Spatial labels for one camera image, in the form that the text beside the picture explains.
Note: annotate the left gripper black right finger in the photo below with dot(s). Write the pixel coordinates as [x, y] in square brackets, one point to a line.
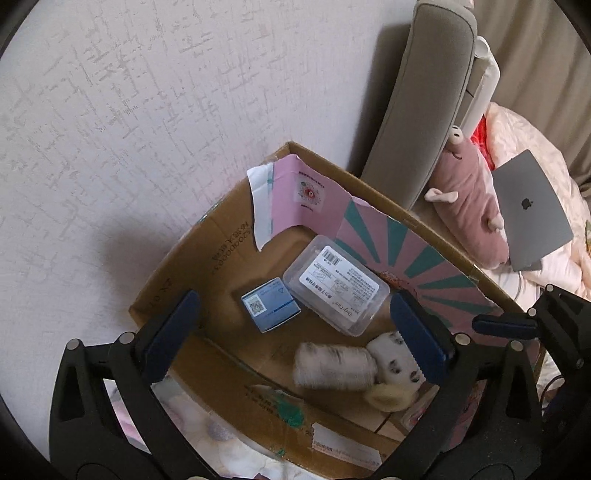
[485, 420]

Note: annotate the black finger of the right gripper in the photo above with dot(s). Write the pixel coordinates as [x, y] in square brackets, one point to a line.
[508, 326]

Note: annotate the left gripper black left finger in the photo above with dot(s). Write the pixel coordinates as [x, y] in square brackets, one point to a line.
[105, 420]

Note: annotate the cream fluffy scrunchie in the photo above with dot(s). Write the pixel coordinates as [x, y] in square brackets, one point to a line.
[392, 397]

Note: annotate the pink fluffy scrunchie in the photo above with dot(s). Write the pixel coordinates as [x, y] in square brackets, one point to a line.
[335, 367]

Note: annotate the clear cotton swab box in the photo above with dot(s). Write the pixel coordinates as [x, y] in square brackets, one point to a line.
[337, 287]

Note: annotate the small blue box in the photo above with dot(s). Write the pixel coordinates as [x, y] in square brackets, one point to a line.
[270, 305]

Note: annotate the red blue dental floss box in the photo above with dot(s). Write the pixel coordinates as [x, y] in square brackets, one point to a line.
[413, 415]

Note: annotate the grey laptop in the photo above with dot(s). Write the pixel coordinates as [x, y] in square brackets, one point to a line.
[535, 222]

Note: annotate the blue floral bed sheet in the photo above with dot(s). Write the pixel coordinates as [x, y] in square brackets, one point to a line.
[229, 453]

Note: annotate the pink plush toy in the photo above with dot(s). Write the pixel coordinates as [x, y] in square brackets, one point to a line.
[461, 190]

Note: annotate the red cloth item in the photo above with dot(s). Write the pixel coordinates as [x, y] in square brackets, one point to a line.
[480, 139]

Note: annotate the pink quilt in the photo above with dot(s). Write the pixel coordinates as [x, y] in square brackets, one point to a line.
[509, 134]

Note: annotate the pink cardboard box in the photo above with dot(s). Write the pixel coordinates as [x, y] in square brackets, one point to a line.
[331, 328]

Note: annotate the beige curtain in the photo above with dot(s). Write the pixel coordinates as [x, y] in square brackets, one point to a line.
[545, 74]

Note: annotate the white bed frame post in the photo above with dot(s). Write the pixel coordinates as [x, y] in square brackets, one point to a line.
[483, 81]

